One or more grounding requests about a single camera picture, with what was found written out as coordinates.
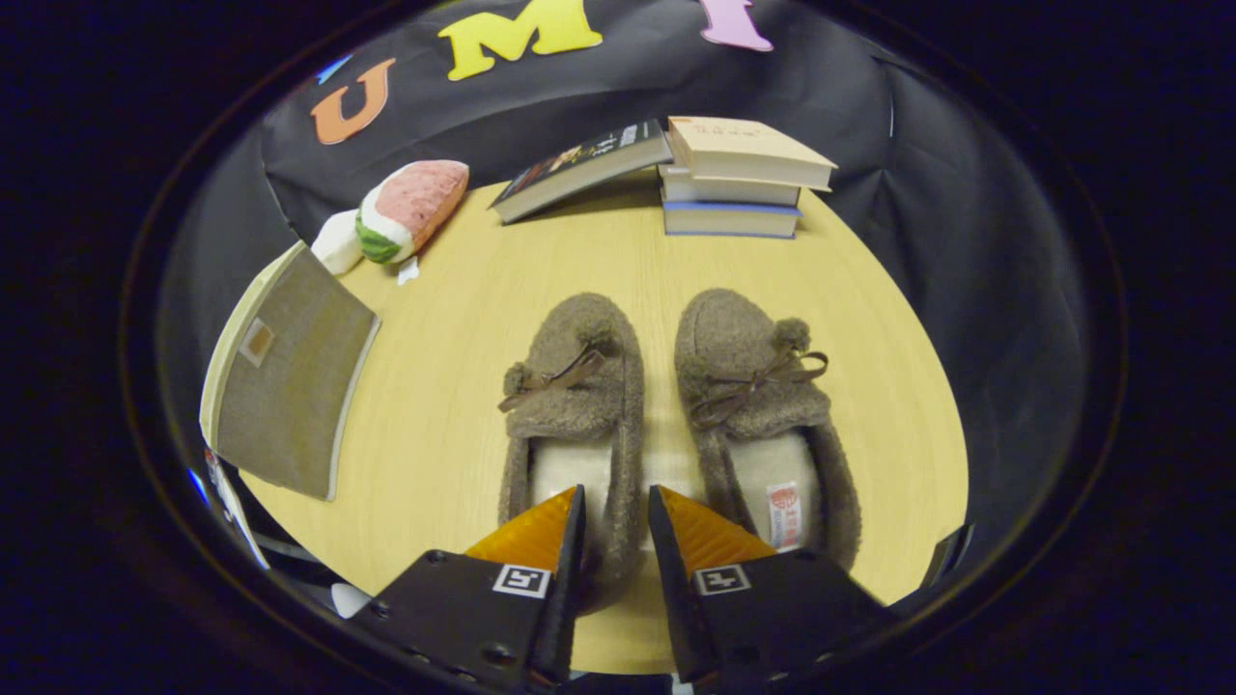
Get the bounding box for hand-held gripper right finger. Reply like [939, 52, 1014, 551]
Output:
[647, 486, 894, 684]

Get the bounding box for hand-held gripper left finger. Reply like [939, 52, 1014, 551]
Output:
[348, 486, 588, 692]

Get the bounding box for brown fuzzy shoe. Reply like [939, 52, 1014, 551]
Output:
[497, 292, 646, 609]
[674, 288, 862, 570]

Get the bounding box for grey fabric storage box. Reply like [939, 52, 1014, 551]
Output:
[200, 241, 380, 503]

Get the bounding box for black table edge clip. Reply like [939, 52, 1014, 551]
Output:
[922, 524, 976, 590]

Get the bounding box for blue cover book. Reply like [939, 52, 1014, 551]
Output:
[662, 201, 802, 239]

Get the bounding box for white plush toy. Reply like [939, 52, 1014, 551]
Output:
[311, 209, 366, 276]

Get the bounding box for watermelon slice plush toy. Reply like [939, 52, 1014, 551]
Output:
[355, 160, 470, 266]

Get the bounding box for white cover book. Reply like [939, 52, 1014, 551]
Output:
[659, 164, 802, 207]

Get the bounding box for black cover book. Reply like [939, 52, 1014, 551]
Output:
[490, 121, 674, 225]

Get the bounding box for beige cover book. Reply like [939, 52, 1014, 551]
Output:
[666, 116, 838, 191]

